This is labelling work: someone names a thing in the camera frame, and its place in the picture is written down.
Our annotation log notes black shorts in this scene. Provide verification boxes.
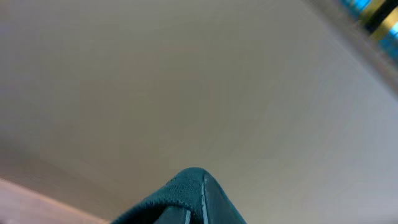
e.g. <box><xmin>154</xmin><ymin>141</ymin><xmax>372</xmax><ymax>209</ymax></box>
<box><xmin>112</xmin><ymin>167</ymin><xmax>246</xmax><ymax>224</ymax></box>

